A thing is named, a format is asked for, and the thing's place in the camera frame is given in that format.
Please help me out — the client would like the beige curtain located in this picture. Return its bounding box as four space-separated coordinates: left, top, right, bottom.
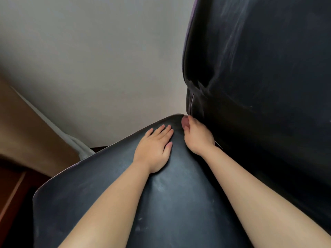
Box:
0 74 81 177

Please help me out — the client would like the person's left hand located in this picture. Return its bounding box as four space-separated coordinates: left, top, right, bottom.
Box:
132 124 174 174

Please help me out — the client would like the person's left forearm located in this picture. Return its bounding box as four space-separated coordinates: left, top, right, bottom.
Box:
58 161 152 248

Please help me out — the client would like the black leather chair backrest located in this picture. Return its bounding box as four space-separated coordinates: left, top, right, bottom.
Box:
182 0 331 230

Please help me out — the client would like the white sheer curtain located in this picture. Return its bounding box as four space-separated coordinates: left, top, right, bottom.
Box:
11 86 96 161

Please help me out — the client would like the brown wooden nightstand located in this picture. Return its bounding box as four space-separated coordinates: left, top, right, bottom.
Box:
0 157 52 248

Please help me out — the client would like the person's right hand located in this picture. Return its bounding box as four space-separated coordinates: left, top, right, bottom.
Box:
181 115 216 157

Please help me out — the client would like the person's right forearm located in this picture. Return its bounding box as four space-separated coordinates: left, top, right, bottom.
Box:
200 146 331 248

